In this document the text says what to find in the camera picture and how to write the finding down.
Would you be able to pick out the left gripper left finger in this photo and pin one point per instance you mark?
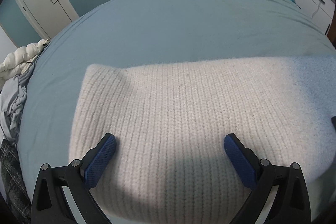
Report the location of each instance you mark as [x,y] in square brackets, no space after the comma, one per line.
[96,160]

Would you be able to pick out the cream and blue knit sweater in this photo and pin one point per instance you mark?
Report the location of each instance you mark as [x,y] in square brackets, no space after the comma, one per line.
[170,121]

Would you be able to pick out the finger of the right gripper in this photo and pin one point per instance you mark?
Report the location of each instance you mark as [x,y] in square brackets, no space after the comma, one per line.
[333,121]

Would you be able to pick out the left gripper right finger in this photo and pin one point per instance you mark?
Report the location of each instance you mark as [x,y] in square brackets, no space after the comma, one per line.
[244,161]

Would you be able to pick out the white puffer jacket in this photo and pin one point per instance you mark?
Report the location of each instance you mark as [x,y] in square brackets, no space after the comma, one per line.
[19,60]

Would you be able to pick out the grey crumpled garment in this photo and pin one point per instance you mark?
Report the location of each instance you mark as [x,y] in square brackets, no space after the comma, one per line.
[13,99]

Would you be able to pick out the light blue bed sheet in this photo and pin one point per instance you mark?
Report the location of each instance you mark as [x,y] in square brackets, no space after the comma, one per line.
[135,33]

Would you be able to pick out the plaid dark fabric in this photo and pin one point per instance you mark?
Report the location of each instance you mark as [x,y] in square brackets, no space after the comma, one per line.
[16,193]

